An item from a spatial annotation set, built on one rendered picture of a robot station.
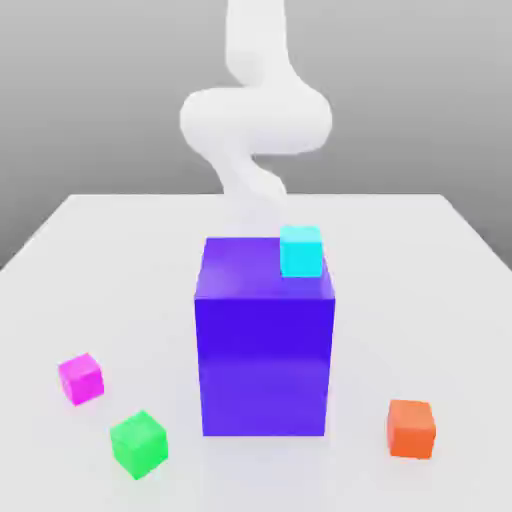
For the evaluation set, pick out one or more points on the small green cube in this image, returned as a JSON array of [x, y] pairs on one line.
[[138, 446]]

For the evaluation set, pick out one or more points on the small cyan cube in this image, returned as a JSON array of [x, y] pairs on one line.
[[300, 254]]

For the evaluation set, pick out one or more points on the small magenta cube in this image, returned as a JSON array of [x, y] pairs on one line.
[[81, 380]]

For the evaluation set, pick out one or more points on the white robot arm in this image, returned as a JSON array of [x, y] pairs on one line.
[[256, 120]]

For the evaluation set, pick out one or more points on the small orange cube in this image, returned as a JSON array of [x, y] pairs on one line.
[[410, 430]]

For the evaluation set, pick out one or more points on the large purple box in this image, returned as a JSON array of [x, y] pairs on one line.
[[264, 360]]

